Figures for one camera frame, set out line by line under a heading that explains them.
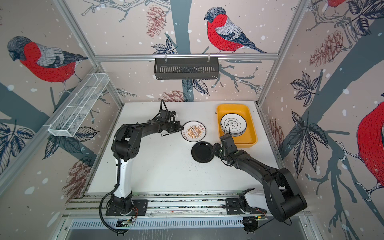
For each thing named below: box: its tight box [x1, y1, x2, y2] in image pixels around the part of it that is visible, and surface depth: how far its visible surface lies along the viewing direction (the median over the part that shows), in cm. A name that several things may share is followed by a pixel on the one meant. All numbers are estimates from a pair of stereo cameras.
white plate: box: [220, 113, 247, 137], surface depth 105 cm
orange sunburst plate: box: [181, 120, 207, 143], surface depth 106 cm
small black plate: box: [191, 141, 214, 164], surface depth 94 cm
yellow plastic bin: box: [217, 103, 258, 148], surface depth 105 cm
